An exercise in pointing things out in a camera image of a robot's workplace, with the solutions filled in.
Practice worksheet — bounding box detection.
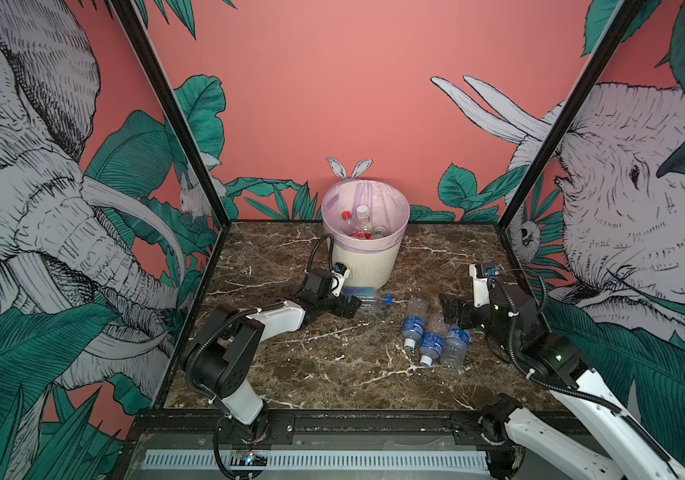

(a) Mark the blue label bottle white cap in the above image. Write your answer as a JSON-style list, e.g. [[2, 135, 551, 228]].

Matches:
[[401, 297, 429, 351]]

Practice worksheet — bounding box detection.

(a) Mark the crushed clear plastic bottle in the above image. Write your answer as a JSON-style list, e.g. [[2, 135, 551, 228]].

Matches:
[[441, 324, 472, 368]]

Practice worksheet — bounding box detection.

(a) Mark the red label cola bottle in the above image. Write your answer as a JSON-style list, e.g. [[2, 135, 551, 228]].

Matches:
[[340, 211, 360, 238]]

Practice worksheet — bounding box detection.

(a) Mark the red green label clear bottle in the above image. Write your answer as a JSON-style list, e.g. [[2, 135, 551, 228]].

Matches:
[[356, 205, 373, 239]]

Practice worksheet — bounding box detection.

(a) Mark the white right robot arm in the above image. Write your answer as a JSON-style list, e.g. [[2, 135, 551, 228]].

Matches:
[[440, 277, 685, 479]]

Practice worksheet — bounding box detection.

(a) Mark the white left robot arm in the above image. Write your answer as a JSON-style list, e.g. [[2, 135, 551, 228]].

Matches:
[[182, 295, 362, 427]]

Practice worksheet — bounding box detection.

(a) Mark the cream ribbed waste bin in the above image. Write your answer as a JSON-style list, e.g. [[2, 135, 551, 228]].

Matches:
[[332, 235, 403, 288]]

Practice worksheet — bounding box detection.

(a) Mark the purple bin liner bag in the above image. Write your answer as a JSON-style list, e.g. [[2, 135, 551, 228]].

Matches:
[[322, 180, 410, 254]]

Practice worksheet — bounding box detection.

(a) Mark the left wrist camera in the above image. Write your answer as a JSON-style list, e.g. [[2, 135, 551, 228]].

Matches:
[[330, 262, 351, 297]]

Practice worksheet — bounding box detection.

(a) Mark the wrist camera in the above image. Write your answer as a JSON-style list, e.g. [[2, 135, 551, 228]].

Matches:
[[469, 262, 499, 308], [330, 262, 351, 297]]

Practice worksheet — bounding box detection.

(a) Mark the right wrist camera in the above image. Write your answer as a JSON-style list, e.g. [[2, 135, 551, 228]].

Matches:
[[469, 262, 499, 308]]

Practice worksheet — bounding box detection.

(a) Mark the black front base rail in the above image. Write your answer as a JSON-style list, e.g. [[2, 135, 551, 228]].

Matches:
[[257, 409, 500, 448]]

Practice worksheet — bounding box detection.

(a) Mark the white slotted cable duct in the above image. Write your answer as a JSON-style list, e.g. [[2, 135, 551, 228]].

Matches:
[[140, 449, 490, 475]]

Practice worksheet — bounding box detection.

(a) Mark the black left corner frame post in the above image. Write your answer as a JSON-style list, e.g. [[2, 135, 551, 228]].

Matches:
[[107, 0, 230, 228]]

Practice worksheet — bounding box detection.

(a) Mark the black corner frame post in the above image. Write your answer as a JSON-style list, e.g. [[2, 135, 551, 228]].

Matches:
[[107, 0, 230, 228], [497, 0, 645, 229]]

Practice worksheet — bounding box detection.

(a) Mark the black right corner frame post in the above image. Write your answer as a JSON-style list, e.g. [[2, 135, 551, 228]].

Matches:
[[497, 0, 645, 229]]

